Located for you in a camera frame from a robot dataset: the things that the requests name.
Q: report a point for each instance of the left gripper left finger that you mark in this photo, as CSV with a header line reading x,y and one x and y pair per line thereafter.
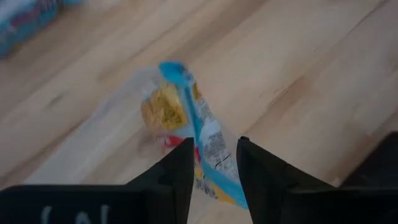
x,y
174,186

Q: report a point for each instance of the yellow Maruchan ramen pack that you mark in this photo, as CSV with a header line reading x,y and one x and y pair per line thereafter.
x,y
168,109

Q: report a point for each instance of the blue Maruchan ramen pack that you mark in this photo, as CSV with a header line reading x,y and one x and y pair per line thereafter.
x,y
18,28

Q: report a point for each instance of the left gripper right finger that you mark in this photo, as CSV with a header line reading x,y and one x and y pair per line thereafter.
x,y
261,180

